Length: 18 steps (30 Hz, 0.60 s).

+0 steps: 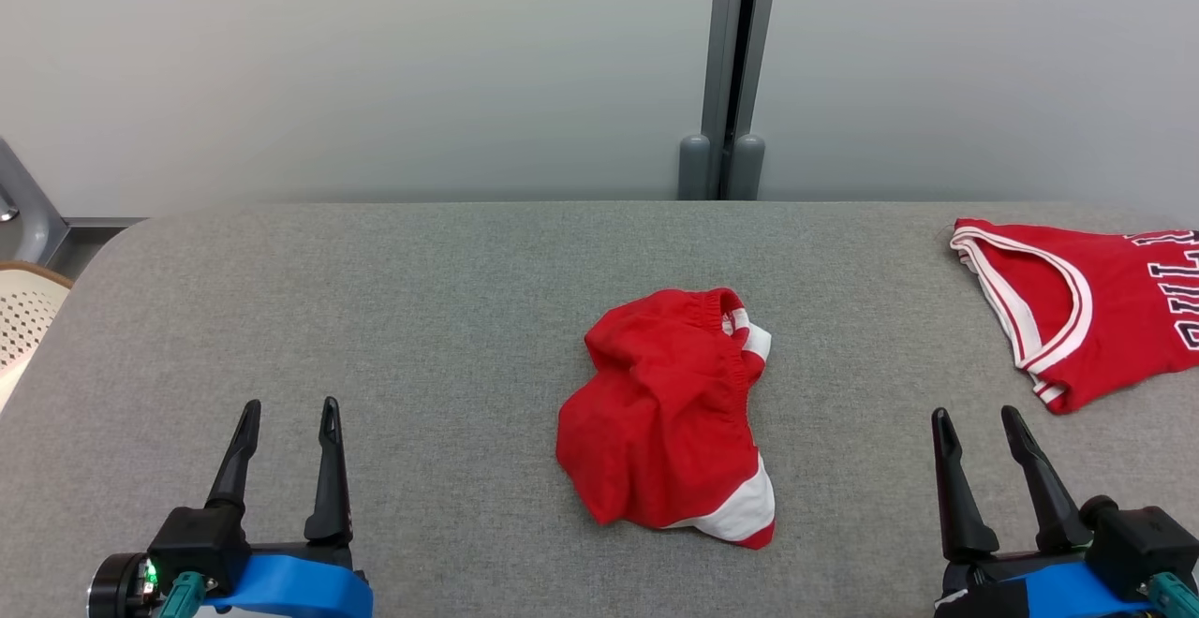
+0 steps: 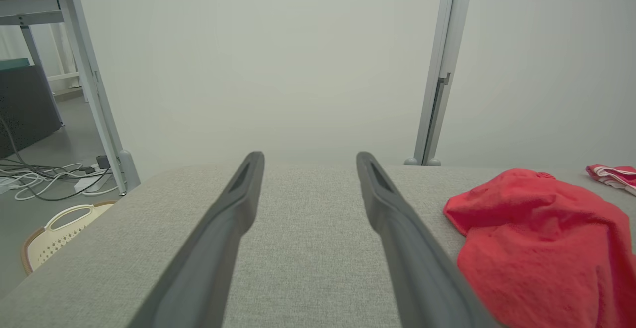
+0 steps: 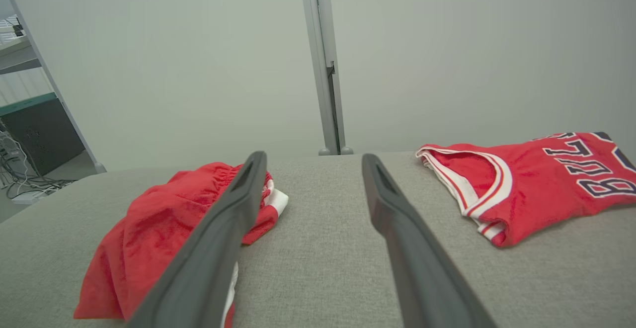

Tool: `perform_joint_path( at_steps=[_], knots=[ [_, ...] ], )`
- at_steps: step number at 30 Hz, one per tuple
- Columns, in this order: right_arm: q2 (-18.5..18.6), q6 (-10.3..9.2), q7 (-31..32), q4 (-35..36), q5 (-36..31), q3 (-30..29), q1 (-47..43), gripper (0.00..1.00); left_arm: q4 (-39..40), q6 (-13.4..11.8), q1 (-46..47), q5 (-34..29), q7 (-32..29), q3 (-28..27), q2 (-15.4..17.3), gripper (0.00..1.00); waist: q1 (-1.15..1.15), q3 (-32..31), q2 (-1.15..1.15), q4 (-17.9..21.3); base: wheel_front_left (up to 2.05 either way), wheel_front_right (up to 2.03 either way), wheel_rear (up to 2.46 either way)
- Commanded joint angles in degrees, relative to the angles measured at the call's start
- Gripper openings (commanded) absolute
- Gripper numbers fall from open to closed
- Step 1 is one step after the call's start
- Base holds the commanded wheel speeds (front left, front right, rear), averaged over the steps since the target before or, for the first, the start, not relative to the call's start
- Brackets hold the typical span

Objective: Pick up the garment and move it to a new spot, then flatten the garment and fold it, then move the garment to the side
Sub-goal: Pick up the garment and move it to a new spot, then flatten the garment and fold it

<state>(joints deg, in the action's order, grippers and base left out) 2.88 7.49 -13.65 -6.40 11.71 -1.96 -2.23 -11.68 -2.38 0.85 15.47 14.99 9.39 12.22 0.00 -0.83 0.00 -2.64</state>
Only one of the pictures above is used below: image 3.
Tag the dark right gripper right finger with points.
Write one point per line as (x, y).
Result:
(422, 278)

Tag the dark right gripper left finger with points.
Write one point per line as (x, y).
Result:
(208, 268)

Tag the red shorts with white bands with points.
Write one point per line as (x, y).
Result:
(139, 238)

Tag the red lettered jersey shirt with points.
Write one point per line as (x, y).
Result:
(526, 189)

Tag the white power strip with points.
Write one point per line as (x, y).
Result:
(27, 198)

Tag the black cabinet with green top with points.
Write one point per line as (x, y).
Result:
(44, 134)

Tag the grey shelf unit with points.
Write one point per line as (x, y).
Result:
(17, 54)

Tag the grey metal partition post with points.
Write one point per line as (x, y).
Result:
(325, 94)

